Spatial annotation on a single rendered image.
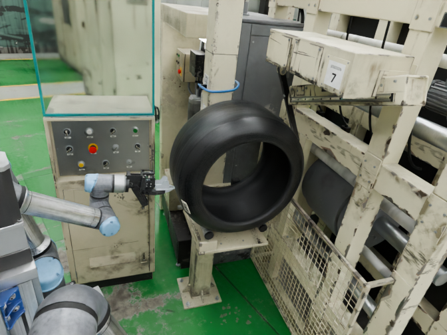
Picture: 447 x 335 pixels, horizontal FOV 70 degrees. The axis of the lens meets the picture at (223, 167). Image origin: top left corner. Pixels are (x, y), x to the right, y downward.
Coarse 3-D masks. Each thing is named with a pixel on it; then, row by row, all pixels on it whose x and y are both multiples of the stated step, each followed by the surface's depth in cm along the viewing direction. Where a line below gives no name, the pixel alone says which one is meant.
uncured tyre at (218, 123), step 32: (192, 128) 133; (224, 128) 123; (256, 128) 125; (288, 128) 134; (192, 160) 125; (288, 160) 139; (192, 192) 130; (224, 192) 171; (256, 192) 173; (288, 192) 146; (224, 224) 143; (256, 224) 150
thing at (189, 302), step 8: (184, 280) 236; (216, 288) 233; (184, 296) 224; (200, 296) 224; (208, 296) 226; (216, 296) 224; (184, 304) 218; (192, 304) 219; (200, 304) 219; (208, 304) 221
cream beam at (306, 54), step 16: (272, 32) 144; (288, 32) 139; (304, 32) 149; (272, 48) 145; (288, 48) 133; (304, 48) 122; (320, 48) 113; (336, 48) 105; (352, 48) 108; (368, 48) 114; (288, 64) 134; (304, 64) 122; (320, 64) 114; (352, 64) 99; (368, 64) 101; (384, 64) 103; (400, 64) 105; (320, 80) 114; (352, 80) 102; (368, 80) 104; (352, 96) 105; (368, 96) 107
